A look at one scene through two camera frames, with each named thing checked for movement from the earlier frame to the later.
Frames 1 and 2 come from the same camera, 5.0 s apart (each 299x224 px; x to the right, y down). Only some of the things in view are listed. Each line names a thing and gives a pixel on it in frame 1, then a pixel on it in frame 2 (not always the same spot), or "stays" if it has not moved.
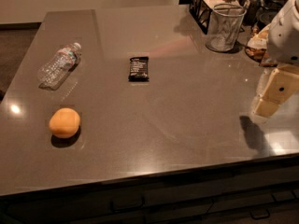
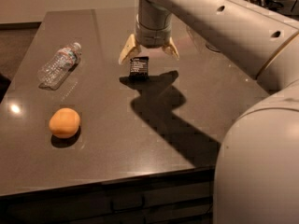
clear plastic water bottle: x=59 y=65 stays
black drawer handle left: x=114 y=210 stays
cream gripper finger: x=266 y=107 → x=130 y=49
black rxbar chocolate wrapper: x=138 y=69 stays
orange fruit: x=64 y=122 stays
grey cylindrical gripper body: x=285 y=42 → x=152 y=35
